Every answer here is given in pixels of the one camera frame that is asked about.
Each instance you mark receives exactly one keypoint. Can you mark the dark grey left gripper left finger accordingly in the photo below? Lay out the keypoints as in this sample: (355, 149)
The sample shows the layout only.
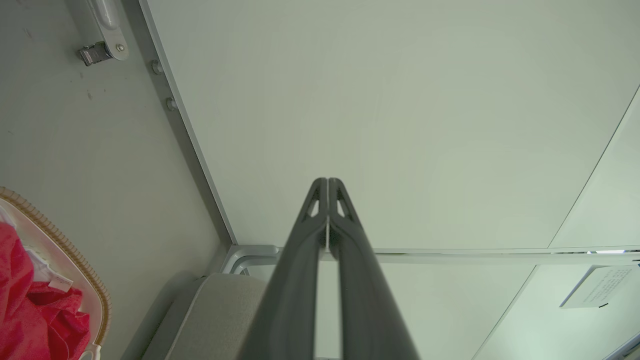
(292, 290)

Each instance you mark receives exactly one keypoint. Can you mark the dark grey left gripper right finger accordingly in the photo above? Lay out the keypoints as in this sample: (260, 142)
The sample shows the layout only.
(365, 300)

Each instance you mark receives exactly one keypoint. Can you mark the white garment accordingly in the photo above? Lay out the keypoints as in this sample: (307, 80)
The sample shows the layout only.
(42, 267)

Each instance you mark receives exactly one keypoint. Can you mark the red fleece cloth with white label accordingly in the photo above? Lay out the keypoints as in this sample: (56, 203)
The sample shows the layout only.
(30, 320)

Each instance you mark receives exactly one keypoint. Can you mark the grey padded seat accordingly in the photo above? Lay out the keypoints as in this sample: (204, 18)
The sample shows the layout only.
(220, 315)

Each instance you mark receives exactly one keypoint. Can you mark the wicker rim laundry basket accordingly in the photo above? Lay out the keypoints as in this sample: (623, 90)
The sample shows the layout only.
(75, 260)

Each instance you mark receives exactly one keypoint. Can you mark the white paper notice sheet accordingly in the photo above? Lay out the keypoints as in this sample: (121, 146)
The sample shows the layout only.
(597, 287)

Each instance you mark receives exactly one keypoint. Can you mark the grey metal partition frame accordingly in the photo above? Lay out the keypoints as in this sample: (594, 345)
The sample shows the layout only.
(187, 150)

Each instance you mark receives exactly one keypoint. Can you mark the small grey frame bolt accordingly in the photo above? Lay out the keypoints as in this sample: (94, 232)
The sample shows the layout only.
(171, 104)
(157, 67)

